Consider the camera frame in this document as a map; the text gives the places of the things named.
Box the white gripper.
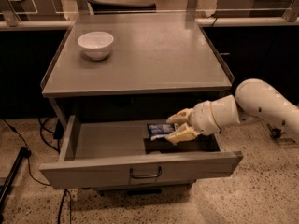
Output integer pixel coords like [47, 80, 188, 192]
[165, 101, 221, 144]

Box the metal drawer handle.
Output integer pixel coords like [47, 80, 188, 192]
[129, 166, 162, 179]

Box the grey cabinet table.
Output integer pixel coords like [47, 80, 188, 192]
[40, 11, 235, 196]

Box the white ceramic bowl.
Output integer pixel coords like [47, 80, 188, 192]
[78, 32, 114, 61]

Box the grey open top drawer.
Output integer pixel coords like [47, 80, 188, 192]
[40, 115, 243, 189]

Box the black floor cable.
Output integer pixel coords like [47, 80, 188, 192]
[2, 116, 73, 224]

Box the black wheeled cart base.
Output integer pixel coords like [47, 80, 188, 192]
[267, 124, 284, 139]

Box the black stand leg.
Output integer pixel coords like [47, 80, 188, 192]
[0, 147, 31, 207]

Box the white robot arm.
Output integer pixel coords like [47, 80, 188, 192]
[166, 78, 299, 144]

